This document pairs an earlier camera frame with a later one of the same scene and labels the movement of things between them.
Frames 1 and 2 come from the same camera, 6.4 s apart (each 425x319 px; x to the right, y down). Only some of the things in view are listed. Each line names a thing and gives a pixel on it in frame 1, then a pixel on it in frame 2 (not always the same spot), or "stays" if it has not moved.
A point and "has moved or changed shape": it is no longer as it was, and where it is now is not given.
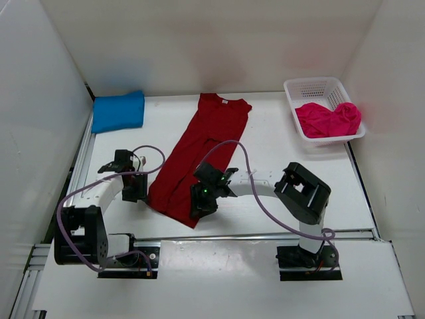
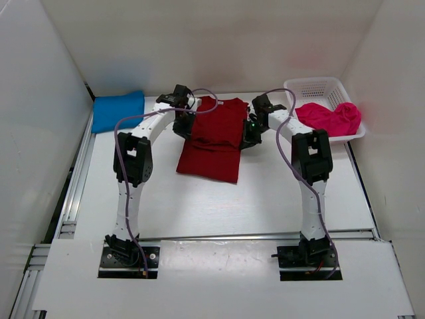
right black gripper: (200, 206) → (250, 137)
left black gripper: (133, 191) → (182, 127)
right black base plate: (297, 264) stays
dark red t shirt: (214, 119) has moved or changed shape
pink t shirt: (318, 121) stays
